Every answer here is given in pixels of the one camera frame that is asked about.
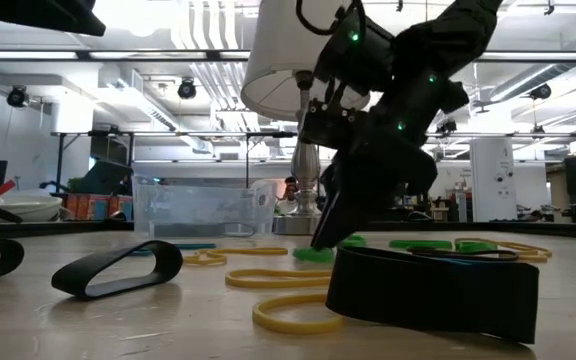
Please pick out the thin dark rubber band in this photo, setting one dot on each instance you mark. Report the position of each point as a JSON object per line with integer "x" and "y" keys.
{"x": 513, "y": 257}

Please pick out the white shade silver table lamp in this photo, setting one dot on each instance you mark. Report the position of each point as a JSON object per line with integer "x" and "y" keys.
{"x": 278, "y": 60}

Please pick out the black metal frame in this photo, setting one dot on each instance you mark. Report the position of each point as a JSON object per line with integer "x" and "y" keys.
{"x": 188, "y": 134}

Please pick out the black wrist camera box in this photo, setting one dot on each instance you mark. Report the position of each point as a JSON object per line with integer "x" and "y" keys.
{"x": 328, "y": 125}

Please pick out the orange printed box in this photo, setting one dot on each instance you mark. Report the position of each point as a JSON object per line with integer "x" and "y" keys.
{"x": 93, "y": 207}

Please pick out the white pillar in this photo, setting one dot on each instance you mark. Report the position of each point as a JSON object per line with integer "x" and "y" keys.
{"x": 493, "y": 175}

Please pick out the black ceiling camera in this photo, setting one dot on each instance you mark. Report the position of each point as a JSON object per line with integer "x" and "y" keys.
{"x": 541, "y": 92}
{"x": 447, "y": 126}
{"x": 17, "y": 96}
{"x": 187, "y": 89}

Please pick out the yellow rubber band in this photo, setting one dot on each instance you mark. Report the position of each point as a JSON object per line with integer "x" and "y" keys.
{"x": 293, "y": 328}
{"x": 188, "y": 260}
{"x": 268, "y": 285}
{"x": 258, "y": 252}
{"x": 535, "y": 259}

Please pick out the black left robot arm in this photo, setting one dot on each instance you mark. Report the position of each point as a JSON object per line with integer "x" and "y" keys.
{"x": 28, "y": 15}

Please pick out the dark teal box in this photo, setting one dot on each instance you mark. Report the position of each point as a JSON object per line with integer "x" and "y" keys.
{"x": 110, "y": 177}

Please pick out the person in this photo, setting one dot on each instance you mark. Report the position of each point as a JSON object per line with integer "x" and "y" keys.
{"x": 289, "y": 187}
{"x": 535, "y": 216}

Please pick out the teal rubber band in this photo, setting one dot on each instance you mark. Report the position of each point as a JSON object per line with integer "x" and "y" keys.
{"x": 195, "y": 246}

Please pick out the clear plastic bin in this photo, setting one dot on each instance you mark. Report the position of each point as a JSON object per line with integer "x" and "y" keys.
{"x": 203, "y": 205}

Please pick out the large wide black rubber band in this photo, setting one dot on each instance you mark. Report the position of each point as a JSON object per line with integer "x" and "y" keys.
{"x": 433, "y": 295}

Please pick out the small green potted plant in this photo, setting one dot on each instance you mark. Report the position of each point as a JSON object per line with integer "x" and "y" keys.
{"x": 75, "y": 185}

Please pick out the black table edge rail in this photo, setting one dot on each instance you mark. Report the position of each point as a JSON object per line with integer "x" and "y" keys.
{"x": 518, "y": 230}

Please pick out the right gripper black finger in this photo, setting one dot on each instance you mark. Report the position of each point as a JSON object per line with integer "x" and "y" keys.
{"x": 340, "y": 220}
{"x": 329, "y": 182}

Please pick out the white bowl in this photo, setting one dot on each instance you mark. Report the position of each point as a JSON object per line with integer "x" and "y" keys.
{"x": 23, "y": 207}

